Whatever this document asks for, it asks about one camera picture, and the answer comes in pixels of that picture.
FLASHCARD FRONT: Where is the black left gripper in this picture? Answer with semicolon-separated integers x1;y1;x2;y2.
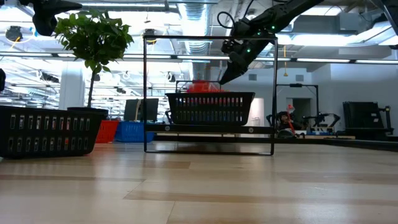
18;0;83;37

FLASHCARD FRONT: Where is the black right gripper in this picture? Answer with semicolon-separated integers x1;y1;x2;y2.
219;18;265;85

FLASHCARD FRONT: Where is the red plastic basket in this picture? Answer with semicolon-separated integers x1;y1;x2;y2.
95;120;120;144
185;79;225;94

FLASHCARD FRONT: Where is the black plastic basket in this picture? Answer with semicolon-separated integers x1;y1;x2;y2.
165;91;256;127
0;105;107;159

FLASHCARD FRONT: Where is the blue plastic basket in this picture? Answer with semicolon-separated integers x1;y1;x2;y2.
114;120;155;144

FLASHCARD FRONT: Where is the green leafy plant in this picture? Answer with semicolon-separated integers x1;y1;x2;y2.
54;8;135;109

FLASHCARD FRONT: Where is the white building column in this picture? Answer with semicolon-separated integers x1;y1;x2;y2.
58;60;86;110

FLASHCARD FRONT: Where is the black background monitor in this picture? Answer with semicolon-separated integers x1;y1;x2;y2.
123;98;160;123

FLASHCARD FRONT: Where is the black background cart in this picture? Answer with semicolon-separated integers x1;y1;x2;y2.
343;101;395;137

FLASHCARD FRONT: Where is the silver spiral ventilation duct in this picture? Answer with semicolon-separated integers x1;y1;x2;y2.
177;0;213;82

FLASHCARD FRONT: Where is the black background station frame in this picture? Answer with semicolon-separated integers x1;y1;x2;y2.
275;83;320;131

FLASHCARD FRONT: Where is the black aluminium table frame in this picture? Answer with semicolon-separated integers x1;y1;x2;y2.
154;133;398;153

